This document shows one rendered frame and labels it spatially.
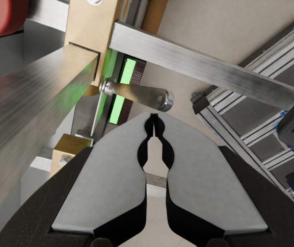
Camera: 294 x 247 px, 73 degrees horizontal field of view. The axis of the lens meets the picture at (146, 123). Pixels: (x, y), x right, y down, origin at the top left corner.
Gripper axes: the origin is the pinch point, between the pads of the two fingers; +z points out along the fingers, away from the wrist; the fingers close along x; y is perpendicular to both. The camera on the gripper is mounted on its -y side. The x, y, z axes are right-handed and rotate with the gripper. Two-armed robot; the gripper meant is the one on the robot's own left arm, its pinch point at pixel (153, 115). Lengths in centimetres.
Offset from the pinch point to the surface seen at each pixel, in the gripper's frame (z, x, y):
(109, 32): 13.7, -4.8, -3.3
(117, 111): 30.6, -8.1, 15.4
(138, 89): 4.3, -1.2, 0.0
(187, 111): 101, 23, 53
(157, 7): 93, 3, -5
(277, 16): 101, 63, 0
